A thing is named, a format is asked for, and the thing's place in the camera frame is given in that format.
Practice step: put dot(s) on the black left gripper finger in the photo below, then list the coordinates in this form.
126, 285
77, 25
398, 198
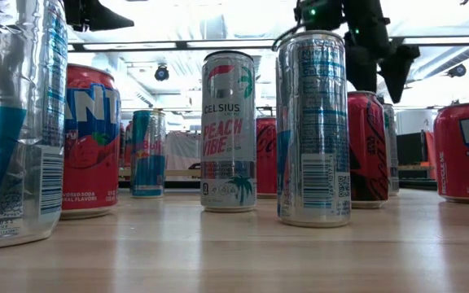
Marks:
108, 20

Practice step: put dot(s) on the blue silver Red Bull can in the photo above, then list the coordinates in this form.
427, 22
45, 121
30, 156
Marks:
148, 163

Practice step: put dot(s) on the black ceiling camera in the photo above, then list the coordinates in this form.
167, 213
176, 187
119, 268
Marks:
161, 73
457, 70

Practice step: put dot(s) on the white tank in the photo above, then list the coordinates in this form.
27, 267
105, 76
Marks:
413, 122

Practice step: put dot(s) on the white Celsius can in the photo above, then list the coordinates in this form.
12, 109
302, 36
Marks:
392, 154
228, 142

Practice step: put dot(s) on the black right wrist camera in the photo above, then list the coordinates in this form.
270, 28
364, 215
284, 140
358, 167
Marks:
324, 16

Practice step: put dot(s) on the red Coca-Cola Star Wars can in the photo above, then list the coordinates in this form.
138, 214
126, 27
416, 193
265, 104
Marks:
366, 154

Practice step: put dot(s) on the black monitor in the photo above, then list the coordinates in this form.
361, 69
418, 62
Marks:
411, 148

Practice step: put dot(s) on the silver sugar-free Red Bull can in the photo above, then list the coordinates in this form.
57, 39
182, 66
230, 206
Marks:
14, 142
314, 134

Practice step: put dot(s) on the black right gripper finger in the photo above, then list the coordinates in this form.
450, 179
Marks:
399, 69
360, 69

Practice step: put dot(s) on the red Coke Zero can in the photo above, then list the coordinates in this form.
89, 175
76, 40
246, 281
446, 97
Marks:
266, 158

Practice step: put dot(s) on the red Fanta strawberry can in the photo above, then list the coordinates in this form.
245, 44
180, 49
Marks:
92, 154

